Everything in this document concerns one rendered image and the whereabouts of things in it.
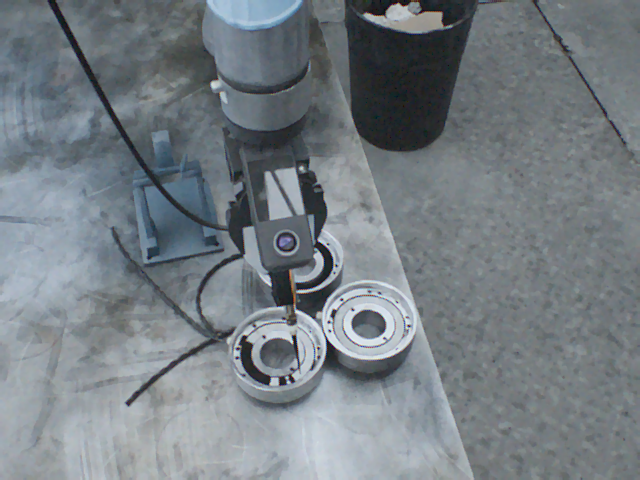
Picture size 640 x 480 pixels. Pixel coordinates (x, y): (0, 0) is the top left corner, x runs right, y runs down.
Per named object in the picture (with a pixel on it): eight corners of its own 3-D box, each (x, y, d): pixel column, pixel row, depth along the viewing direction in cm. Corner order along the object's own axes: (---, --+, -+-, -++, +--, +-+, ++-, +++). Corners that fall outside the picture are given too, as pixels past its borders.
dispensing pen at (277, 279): (290, 383, 83) (263, 230, 78) (283, 366, 87) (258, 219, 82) (310, 378, 84) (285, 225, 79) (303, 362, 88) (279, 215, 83)
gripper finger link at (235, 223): (271, 238, 80) (275, 176, 73) (275, 251, 79) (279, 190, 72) (224, 244, 79) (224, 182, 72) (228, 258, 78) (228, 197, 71)
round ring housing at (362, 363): (423, 313, 94) (426, 293, 91) (400, 389, 88) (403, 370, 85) (337, 291, 96) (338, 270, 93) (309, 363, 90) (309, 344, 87)
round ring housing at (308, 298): (276, 234, 102) (274, 213, 99) (354, 257, 99) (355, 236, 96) (242, 298, 96) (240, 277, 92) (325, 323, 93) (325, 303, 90)
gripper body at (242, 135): (299, 158, 81) (296, 61, 71) (320, 220, 75) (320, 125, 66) (224, 171, 80) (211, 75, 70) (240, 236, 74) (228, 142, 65)
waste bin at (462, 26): (471, 151, 224) (497, 23, 191) (355, 169, 220) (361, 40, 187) (436, 74, 246) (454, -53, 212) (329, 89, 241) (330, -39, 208)
